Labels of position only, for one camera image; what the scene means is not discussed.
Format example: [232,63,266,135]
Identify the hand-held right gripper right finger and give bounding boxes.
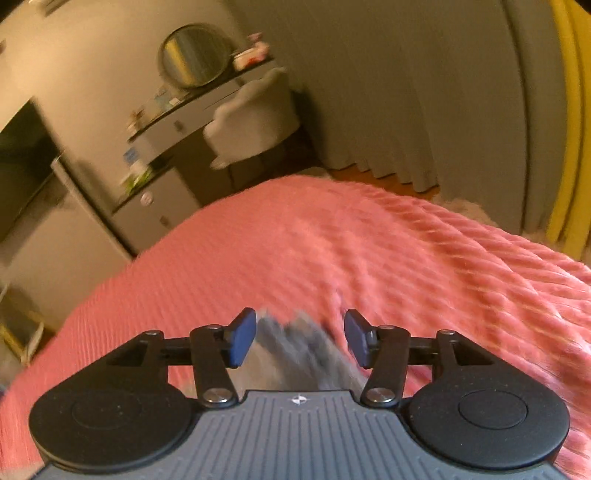
[344,308,497,409]

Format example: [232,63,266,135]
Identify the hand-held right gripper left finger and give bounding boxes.
[107,308,257,409]

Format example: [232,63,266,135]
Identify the grey pants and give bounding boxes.
[182,308,370,398]

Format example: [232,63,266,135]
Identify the pink ribbed blanket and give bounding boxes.
[0,174,591,480]

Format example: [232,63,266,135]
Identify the grey drawer cabinet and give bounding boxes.
[113,165,202,256]

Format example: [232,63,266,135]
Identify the white fluffy rug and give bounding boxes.
[436,196,555,241]

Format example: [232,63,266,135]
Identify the green white packet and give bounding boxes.
[121,167,154,192]

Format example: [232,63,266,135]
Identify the blue white box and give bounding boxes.
[124,147,149,174]

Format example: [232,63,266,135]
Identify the grey vanity desk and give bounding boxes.
[122,58,278,168]

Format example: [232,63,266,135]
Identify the white upholstered chair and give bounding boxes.
[203,67,301,169]

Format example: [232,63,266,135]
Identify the grey curtain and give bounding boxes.
[259,0,561,237]

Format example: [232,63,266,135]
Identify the pink white desk ornament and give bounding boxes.
[232,41,271,71]

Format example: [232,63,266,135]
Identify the round mirror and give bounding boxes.
[158,25,232,90]

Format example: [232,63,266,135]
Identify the yellow curtain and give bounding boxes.
[547,0,591,267]

